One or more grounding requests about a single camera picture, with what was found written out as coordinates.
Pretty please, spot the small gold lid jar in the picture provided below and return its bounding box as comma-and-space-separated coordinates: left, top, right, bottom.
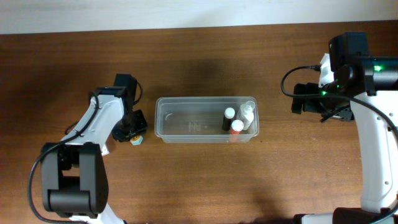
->
130, 135, 143, 146

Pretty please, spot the white medicine box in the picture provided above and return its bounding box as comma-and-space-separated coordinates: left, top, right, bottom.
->
101, 143, 110, 156

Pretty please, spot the black bottle white cap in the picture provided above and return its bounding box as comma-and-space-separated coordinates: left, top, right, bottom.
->
222, 107, 235, 131

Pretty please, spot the white spray bottle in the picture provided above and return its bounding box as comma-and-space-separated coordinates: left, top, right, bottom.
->
236, 101, 256, 130

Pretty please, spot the orange tube white cap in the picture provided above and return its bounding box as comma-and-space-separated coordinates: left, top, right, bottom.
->
229, 119, 244, 142

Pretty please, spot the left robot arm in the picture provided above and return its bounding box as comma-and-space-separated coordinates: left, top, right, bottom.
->
35, 74, 148, 223

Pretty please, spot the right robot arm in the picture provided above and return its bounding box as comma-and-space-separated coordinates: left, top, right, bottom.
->
290, 32, 397, 223

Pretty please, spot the clear plastic container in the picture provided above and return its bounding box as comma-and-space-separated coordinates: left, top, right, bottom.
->
154, 96, 259, 143

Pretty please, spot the left black cable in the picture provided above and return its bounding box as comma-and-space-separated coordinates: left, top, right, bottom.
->
27, 121, 91, 224

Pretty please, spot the black cable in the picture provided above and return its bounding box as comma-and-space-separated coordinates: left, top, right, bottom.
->
27, 121, 91, 224
280, 64, 398, 138

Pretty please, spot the right black cable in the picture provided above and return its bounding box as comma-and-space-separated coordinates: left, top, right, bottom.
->
280, 64, 398, 138

